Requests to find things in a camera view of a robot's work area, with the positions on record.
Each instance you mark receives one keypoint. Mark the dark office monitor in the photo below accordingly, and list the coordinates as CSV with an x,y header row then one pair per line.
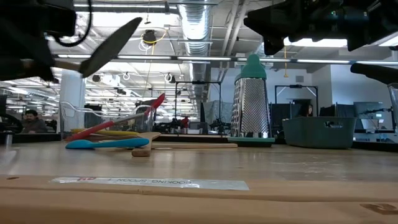
x,y
368,109

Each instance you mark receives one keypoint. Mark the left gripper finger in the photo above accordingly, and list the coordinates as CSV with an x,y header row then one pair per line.
x,y
28,65

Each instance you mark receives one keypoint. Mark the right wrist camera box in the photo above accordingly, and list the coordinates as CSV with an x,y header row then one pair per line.
x,y
273,45

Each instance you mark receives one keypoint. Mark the forked wooden spoon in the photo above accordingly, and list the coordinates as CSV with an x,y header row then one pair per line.
x,y
192,145

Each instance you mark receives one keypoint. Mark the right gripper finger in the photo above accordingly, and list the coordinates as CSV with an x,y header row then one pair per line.
x,y
280,21

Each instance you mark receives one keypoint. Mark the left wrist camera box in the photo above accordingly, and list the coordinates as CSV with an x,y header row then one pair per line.
x,y
59,18

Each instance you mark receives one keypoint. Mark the silver ventilation duct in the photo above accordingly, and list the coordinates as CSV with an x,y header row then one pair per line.
x,y
196,25

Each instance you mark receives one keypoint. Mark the person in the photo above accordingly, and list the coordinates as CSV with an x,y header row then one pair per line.
x,y
34,124
308,110

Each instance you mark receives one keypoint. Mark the plain wooden spoon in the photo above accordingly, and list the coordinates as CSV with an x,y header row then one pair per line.
x,y
143,149

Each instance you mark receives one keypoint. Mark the black metal frame stand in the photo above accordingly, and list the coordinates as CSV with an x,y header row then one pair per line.
x,y
298,86

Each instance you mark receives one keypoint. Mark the red spoon metal shaft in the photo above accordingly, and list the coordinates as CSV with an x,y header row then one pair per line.
x,y
90,132

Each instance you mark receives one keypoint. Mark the clear plastic bin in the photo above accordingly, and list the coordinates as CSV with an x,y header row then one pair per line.
x,y
393,102
66,116

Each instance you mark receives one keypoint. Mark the teal steel box grater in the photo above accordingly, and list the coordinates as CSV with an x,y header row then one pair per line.
x,y
252,105

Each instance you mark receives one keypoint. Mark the yellow silicone spoon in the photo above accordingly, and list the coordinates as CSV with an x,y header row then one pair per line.
x,y
118,132

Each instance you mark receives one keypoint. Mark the white building column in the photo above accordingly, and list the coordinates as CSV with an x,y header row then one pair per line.
x,y
73,99

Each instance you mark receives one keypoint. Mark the black aluminium table frame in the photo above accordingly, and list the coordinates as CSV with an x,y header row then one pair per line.
x,y
31,138

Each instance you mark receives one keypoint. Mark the long overhead light bar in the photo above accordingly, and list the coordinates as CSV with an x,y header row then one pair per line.
x,y
202,58

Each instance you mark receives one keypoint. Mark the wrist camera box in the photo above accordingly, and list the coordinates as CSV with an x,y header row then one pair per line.
x,y
59,18
273,45

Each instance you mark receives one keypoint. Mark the teal plastic basket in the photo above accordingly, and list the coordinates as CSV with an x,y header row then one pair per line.
x,y
317,133

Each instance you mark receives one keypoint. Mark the blue silicone spoon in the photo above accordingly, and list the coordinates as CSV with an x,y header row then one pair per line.
x,y
81,144

